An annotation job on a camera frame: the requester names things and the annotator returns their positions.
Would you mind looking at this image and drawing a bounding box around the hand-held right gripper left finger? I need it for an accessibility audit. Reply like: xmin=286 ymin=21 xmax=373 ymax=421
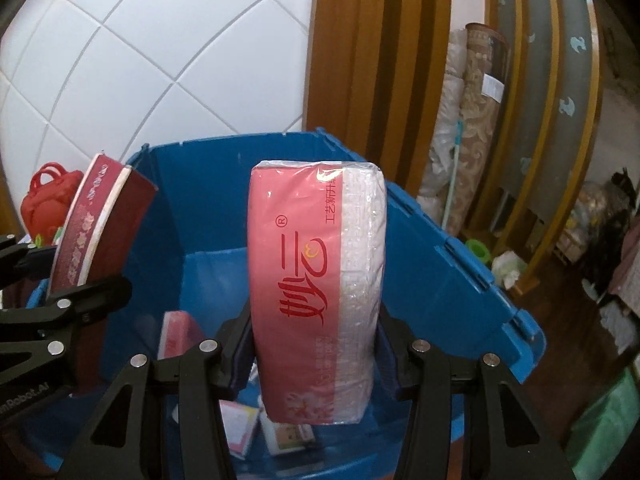
xmin=59 ymin=300 xmax=257 ymax=480

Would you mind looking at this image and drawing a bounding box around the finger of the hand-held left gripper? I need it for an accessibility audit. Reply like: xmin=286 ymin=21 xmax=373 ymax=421
xmin=0 ymin=275 xmax=133 ymax=391
xmin=0 ymin=234 xmax=58 ymax=306

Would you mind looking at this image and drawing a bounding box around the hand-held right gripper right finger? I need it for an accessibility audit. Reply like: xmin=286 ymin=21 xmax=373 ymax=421
xmin=377 ymin=305 xmax=576 ymax=480

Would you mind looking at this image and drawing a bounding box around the maroon flowered box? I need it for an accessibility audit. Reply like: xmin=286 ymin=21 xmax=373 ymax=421
xmin=47 ymin=152 xmax=160 ymax=391

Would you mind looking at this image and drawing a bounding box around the blue plastic storage bin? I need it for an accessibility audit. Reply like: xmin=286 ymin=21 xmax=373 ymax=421
xmin=25 ymin=127 xmax=547 ymax=476

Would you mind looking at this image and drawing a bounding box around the pink tissue pack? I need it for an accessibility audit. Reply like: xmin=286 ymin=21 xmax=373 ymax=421
xmin=247 ymin=157 xmax=390 ymax=428
xmin=157 ymin=310 xmax=206 ymax=361

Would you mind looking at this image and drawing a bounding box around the red handbag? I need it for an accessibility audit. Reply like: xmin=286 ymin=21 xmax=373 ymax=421
xmin=20 ymin=162 xmax=85 ymax=246

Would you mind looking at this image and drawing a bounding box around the small pink edged box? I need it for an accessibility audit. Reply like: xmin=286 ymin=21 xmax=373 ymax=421
xmin=220 ymin=400 xmax=261 ymax=458

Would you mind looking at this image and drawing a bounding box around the small white yellow box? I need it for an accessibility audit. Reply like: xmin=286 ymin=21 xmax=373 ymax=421
xmin=260 ymin=417 xmax=321 ymax=458

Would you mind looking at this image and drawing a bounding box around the green plastic cup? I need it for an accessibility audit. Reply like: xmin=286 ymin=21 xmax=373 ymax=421
xmin=465 ymin=239 xmax=493 ymax=263

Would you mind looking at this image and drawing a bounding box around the white plastic bag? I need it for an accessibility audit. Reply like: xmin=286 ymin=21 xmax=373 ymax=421
xmin=492 ymin=250 xmax=526 ymax=288

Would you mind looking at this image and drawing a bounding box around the white cloth bundle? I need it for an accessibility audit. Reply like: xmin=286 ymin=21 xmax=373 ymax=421
xmin=597 ymin=300 xmax=636 ymax=356

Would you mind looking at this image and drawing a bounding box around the white lace rolled carpet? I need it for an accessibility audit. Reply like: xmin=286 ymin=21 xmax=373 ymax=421
xmin=417 ymin=27 xmax=468 ymax=211

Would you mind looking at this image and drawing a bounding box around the brown patterned rolled carpet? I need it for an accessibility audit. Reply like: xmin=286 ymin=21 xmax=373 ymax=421
xmin=442 ymin=22 xmax=512 ymax=238

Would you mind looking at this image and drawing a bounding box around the wooden framed glass door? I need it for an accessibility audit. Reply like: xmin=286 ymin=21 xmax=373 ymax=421
xmin=482 ymin=0 xmax=603 ymax=281

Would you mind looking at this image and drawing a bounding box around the wooden door frame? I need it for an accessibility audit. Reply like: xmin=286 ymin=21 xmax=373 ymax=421
xmin=305 ymin=0 xmax=453 ymax=236

